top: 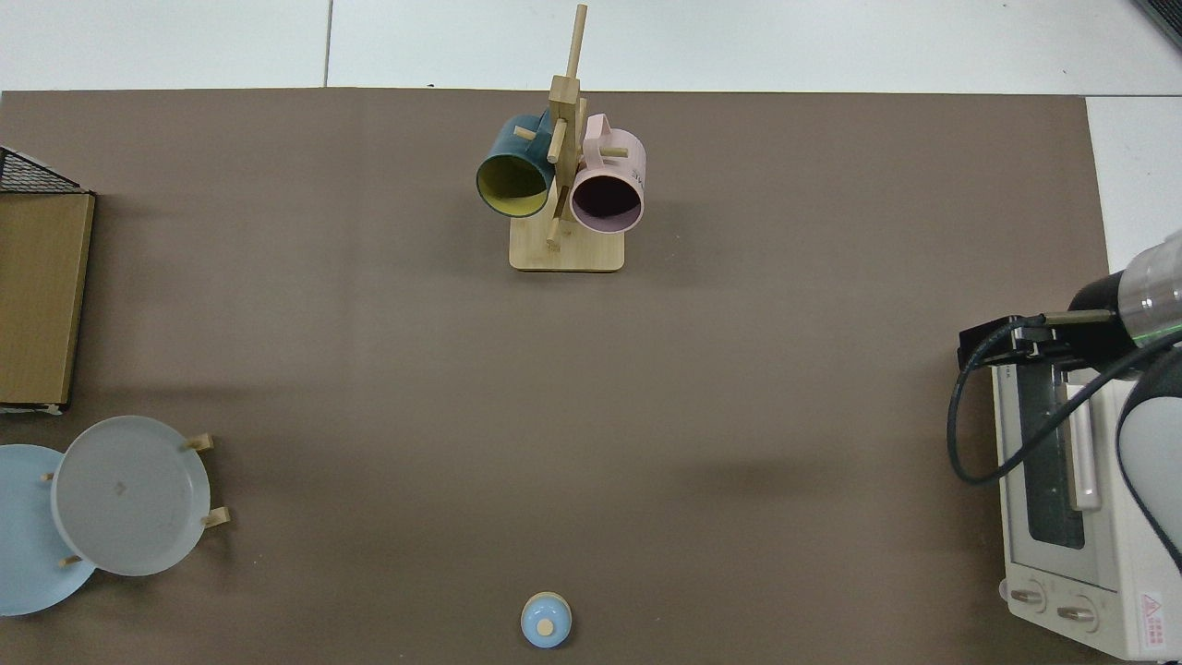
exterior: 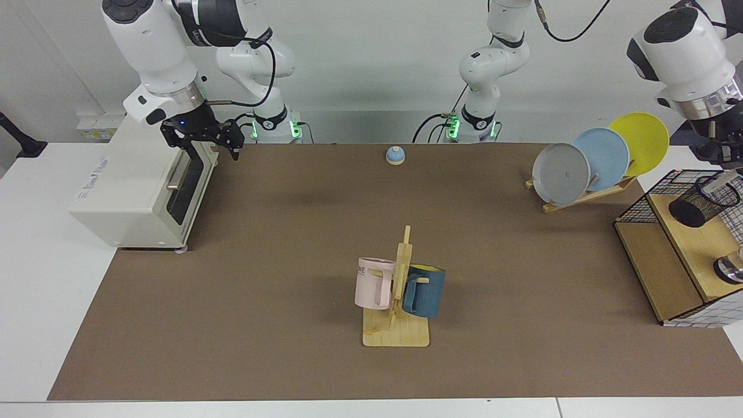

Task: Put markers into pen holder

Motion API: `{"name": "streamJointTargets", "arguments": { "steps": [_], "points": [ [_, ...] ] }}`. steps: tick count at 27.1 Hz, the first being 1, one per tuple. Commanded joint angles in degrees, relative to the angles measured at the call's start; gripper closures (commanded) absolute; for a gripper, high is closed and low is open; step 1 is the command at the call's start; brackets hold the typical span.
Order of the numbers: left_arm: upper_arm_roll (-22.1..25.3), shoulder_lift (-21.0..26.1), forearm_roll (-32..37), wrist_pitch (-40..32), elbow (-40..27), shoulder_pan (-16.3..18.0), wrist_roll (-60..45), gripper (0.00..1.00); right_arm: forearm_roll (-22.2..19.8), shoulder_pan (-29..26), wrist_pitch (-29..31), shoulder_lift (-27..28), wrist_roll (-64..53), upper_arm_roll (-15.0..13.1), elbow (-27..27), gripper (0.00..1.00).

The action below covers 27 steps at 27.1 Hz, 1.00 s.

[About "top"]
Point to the wooden cup stand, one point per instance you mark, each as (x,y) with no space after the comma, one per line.
(568,254)

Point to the pale toaster oven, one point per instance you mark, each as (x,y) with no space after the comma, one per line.
(1117,591)

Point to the wooden plate rack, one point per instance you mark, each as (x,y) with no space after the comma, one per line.
(215,517)

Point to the brown table cloth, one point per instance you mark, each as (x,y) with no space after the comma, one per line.
(554,416)

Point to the teal mug with yellow inside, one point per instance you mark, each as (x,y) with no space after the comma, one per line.
(508,148)

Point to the light blue plate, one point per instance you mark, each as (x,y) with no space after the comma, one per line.
(28,545)

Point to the grey plate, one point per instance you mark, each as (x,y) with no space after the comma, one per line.
(129,499)

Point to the dark grey corner object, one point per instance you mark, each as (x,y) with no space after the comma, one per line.
(1165,18)

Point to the pink mug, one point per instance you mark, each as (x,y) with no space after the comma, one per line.
(614,157)

